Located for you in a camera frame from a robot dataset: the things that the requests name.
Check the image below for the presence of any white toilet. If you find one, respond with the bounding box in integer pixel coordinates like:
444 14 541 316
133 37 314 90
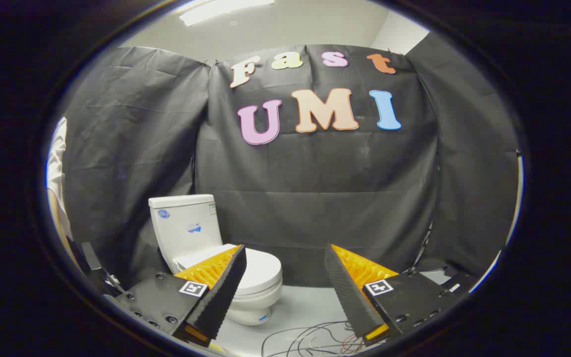
148 194 284 326

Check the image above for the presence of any white toilet lid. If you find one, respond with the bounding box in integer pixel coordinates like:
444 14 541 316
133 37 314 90
174 244 283 296

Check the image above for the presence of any white cloth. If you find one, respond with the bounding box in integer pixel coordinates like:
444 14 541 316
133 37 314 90
46 118 69 238

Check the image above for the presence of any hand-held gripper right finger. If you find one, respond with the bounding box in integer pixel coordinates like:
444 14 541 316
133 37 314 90
324 243 477 347

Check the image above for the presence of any thin red cable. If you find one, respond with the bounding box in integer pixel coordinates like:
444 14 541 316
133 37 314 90
340 334 366 355

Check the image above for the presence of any thin black cable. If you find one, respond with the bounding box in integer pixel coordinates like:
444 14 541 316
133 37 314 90
261 321 360 357

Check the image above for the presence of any black backdrop cloth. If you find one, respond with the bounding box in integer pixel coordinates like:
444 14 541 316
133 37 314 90
60 31 520 288

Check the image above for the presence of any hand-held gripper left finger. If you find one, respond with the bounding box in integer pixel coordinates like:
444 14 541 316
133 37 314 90
110 244 247 348

